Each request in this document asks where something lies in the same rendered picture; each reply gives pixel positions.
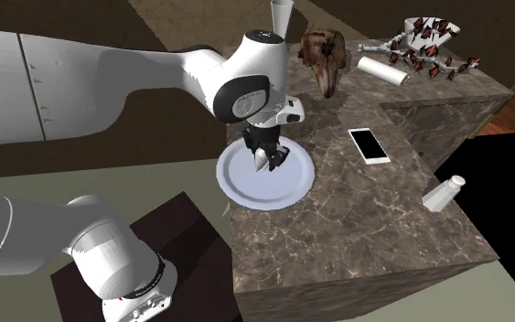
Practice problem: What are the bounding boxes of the brown animal skull figure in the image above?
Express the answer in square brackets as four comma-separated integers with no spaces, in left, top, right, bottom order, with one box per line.
[297,27,348,100]

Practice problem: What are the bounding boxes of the white shaker bottle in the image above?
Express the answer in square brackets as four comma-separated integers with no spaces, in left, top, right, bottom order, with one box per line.
[421,174,467,213]

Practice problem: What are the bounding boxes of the white pot with red-leaved branch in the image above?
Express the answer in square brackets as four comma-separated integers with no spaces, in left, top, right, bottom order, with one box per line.
[357,16,481,82]

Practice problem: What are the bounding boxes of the pale blue round plate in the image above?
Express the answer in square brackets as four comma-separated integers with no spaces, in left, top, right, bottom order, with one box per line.
[215,134,317,212]

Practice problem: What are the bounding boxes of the dark brown robot stand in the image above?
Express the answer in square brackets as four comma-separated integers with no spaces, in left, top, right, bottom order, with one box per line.
[50,190,243,322]

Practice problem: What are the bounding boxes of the white paper roll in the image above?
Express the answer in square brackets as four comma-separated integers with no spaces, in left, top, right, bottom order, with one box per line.
[356,55,411,87]

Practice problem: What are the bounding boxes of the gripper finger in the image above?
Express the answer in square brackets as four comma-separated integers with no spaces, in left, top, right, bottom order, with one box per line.
[267,145,291,173]
[254,148,270,174]

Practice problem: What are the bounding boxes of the white smartphone with black screen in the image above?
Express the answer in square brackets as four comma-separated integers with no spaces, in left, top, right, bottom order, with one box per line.
[348,127,392,166]

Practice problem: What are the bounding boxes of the white tapered cup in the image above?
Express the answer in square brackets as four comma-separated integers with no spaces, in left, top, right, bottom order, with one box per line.
[269,0,295,38]

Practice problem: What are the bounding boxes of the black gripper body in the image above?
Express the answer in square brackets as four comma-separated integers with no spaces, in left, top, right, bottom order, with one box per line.
[241,123,284,156]

